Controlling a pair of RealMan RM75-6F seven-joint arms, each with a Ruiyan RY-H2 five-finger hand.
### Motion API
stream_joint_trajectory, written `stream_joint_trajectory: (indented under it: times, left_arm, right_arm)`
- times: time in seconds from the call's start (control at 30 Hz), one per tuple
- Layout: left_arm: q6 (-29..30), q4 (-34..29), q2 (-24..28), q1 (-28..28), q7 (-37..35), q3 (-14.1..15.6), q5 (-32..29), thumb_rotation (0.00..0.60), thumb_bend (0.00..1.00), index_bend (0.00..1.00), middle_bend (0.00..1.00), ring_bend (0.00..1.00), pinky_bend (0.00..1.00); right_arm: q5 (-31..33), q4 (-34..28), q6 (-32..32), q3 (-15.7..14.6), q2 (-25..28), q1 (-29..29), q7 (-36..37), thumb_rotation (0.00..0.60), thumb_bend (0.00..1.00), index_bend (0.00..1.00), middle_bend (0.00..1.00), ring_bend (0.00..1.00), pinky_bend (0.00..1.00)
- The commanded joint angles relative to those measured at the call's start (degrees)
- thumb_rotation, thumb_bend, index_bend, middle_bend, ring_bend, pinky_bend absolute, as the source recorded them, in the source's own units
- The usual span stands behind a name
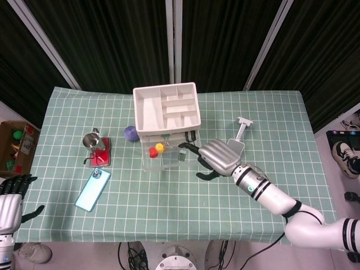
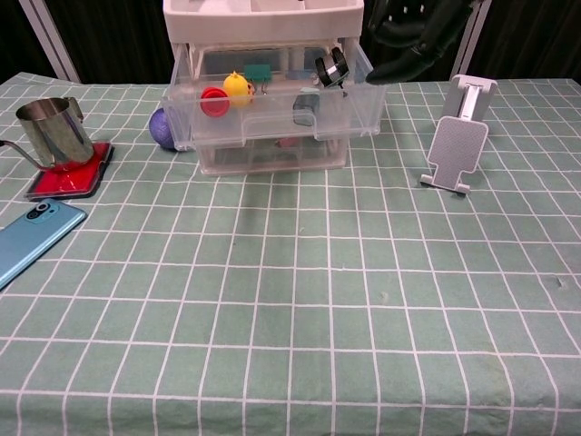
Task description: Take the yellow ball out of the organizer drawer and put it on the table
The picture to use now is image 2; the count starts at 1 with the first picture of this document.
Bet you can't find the aluminium frame post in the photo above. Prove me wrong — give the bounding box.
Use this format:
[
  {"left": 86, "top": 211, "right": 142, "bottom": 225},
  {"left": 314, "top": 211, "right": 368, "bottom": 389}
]
[
  {"left": 16, "top": 0, "right": 84, "bottom": 84},
  {"left": 449, "top": 0, "right": 492, "bottom": 79}
]

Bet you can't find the white drawer organizer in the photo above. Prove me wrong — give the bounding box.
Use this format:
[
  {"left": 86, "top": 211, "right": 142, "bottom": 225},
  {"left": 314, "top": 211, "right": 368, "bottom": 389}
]
[{"left": 162, "top": 0, "right": 367, "bottom": 176}]

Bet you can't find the green white checked tablecloth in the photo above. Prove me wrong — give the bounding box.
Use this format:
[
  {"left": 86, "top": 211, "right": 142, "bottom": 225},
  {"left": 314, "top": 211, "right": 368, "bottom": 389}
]
[{"left": 0, "top": 72, "right": 581, "bottom": 436}]

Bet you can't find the white grey phone stand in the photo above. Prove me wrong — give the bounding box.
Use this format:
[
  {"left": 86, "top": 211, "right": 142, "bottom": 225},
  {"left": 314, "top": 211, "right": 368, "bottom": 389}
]
[{"left": 418, "top": 74, "right": 499, "bottom": 199}]

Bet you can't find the green binder clip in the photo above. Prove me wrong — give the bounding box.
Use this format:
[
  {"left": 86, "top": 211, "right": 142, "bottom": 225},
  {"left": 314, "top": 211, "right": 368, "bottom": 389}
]
[{"left": 243, "top": 63, "right": 274, "bottom": 95}]

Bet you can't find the red round cap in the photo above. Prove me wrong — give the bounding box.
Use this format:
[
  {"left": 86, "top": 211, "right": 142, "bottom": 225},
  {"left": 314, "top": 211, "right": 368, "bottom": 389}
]
[{"left": 200, "top": 86, "right": 231, "bottom": 118}]

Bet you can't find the yellow duck toy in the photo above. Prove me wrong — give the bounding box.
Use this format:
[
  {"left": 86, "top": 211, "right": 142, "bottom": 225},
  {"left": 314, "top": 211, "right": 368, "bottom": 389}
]
[{"left": 222, "top": 70, "right": 256, "bottom": 109}]

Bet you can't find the blue smartphone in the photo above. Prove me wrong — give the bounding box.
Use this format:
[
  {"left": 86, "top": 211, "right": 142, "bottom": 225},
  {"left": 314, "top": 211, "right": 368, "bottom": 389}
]
[{"left": 0, "top": 198, "right": 89, "bottom": 292}]

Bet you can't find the red ink pad tray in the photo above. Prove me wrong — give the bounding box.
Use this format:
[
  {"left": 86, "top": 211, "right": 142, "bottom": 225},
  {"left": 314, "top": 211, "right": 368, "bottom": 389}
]
[{"left": 23, "top": 141, "right": 116, "bottom": 202}]

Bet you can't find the purple ball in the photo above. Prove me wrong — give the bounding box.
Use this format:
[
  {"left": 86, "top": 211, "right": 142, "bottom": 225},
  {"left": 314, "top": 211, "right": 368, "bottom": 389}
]
[{"left": 148, "top": 107, "right": 177, "bottom": 153}]

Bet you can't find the clear plastic drawer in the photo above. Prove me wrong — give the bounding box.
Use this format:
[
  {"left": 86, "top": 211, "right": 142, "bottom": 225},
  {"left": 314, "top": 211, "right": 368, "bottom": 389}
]
[
  {"left": 195, "top": 135, "right": 351, "bottom": 176},
  {"left": 162, "top": 43, "right": 388, "bottom": 154}
]

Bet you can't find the dark grey small box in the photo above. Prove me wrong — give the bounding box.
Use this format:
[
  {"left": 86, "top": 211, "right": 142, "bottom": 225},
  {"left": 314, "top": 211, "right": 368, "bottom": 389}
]
[{"left": 291, "top": 93, "right": 320, "bottom": 128}]

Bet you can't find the stainless steel gooseneck pitcher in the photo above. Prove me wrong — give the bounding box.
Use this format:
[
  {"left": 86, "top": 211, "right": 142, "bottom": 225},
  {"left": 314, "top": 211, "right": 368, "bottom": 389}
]
[{"left": 0, "top": 96, "right": 95, "bottom": 172}]

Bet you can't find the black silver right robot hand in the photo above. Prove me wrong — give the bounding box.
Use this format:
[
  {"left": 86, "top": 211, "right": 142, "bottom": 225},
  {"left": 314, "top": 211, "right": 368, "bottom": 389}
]
[{"left": 365, "top": 0, "right": 483, "bottom": 85}]

